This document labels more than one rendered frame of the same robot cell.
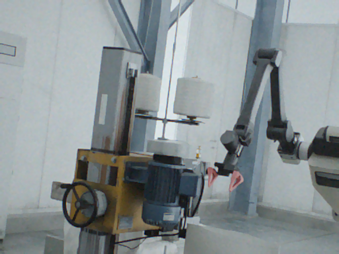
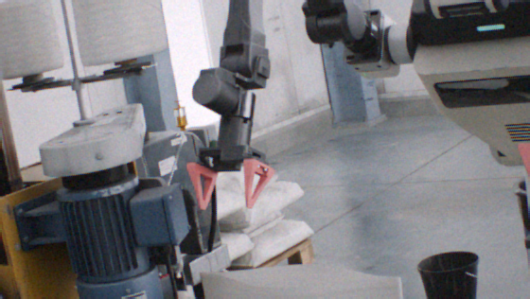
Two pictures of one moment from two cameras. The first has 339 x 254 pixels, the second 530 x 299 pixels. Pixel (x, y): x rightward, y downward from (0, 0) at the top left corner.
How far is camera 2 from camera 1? 0.85 m
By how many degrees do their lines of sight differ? 7
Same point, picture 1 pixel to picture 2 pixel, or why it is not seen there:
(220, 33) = not seen: outside the picture
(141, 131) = not seen: hidden behind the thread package
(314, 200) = not seen: hidden behind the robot
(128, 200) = (49, 282)
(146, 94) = (25, 42)
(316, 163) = (432, 65)
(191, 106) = (111, 42)
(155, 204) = (97, 283)
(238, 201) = (347, 102)
